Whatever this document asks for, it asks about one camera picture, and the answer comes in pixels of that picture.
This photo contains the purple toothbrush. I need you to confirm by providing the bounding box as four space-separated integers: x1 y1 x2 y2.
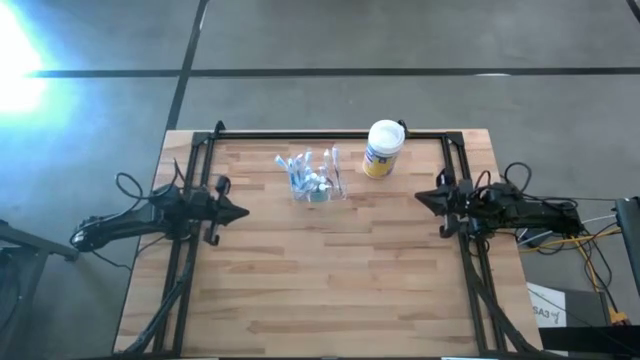
327 159 341 194

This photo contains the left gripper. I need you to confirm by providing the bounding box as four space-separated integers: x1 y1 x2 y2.
191 174 251 247

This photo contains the yellow wipes canister white lid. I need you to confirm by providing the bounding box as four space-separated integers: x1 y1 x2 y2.
361 118 406 180

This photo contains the white floor cable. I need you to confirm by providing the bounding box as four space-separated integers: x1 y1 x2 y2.
517 213 619 246

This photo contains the yellow floor cable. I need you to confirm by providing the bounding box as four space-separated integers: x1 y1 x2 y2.
518 227 624 316

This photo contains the black floor cable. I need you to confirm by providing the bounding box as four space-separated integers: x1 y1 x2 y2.
519 193 619 301

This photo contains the grey box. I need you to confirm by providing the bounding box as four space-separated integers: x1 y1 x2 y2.
564 288 610 327

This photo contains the black case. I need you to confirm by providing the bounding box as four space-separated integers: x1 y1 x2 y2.
537 323 640 360

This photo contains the black power adapter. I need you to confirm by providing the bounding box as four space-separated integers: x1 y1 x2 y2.
519 229 551 248

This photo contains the clear acrylic organizer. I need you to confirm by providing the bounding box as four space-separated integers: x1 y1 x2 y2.
288 149 349 204

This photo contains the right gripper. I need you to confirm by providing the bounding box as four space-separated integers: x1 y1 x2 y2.
414 168 475 239

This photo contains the black aluminium table frame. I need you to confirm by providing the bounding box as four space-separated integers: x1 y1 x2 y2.
112 119 546 360

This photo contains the black metal stand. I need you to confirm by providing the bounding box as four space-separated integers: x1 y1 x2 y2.
0 218 82 360

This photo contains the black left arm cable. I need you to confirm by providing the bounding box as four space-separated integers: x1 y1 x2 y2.
114 158 187 202

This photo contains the white paper sheet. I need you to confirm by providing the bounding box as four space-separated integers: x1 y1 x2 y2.
526 281 569 330

